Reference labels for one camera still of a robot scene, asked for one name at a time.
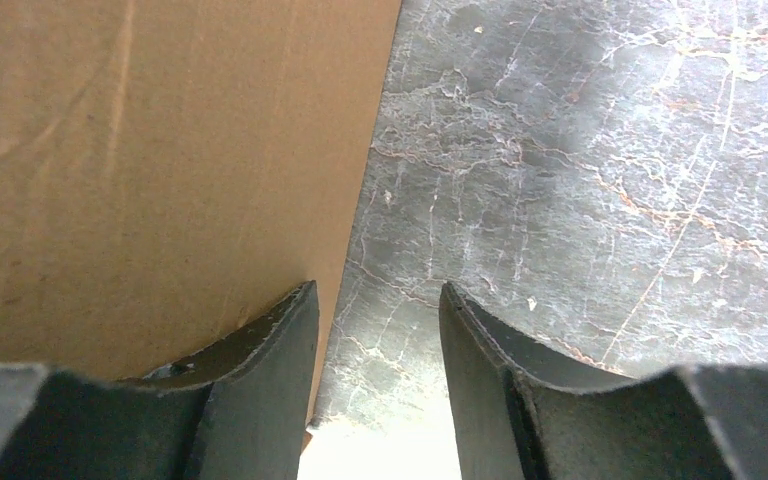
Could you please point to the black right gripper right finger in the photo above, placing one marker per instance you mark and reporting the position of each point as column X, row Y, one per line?
column 524, row 411

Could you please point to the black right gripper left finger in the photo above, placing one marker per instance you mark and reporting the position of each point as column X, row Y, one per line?
column 233, row 410

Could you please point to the brown cardboard box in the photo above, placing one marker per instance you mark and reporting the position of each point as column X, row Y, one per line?
column 169, row 170

